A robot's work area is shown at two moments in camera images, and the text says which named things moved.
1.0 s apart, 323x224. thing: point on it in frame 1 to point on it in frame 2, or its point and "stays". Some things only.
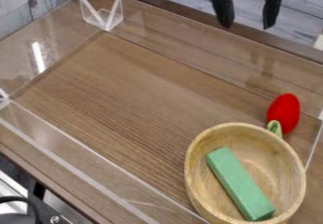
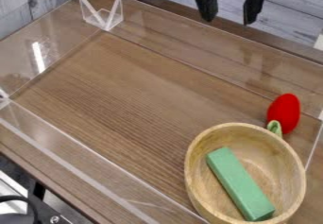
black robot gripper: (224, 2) to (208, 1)
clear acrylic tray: (113, 81) stays
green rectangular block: (252, 200) stays
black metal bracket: (49, 215) stays
